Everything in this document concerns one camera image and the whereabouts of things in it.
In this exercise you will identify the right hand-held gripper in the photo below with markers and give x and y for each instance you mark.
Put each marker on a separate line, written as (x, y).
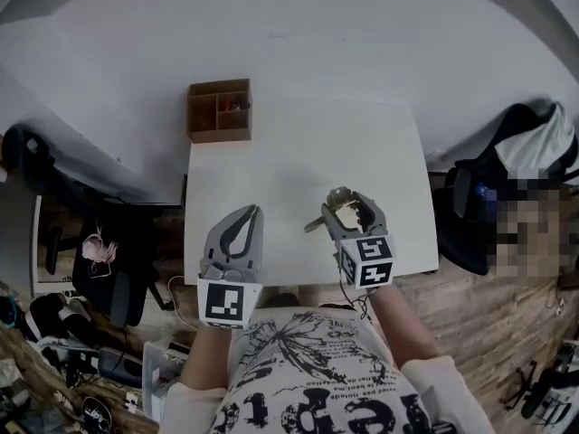
(368, 262)

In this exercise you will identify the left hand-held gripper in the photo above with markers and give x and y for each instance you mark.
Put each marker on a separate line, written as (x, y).
(226, 303)

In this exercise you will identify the metal object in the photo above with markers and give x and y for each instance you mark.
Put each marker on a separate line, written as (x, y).
(340, 196)

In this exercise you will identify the person's left forearm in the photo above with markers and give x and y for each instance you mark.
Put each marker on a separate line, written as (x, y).
(208, 355)

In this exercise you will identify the person's right forearm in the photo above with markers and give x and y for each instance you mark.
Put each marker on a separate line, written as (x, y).
(402, 328)

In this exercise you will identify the white table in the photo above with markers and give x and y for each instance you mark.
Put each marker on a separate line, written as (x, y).
(294, 152)

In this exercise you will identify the black chair with white cloth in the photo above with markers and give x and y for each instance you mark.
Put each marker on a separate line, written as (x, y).
(470, 215)

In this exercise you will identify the brown wooden organizer box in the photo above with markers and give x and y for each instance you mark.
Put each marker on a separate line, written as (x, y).
(203, 120)

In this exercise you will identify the small red and dark items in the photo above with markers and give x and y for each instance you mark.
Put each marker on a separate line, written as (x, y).
(235, 105)

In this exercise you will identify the black office chair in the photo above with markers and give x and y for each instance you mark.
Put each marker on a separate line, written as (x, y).
(104, 287)

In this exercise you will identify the white printed shirt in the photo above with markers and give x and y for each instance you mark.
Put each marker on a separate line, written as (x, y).
(316, 378)

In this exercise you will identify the clear plastic storage box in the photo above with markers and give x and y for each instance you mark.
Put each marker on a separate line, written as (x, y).
(156, 378)

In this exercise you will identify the black chair backrest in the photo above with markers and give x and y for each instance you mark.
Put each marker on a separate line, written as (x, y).
(27, 152)

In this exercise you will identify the black tripod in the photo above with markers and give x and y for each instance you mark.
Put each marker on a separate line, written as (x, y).
(543, 387)

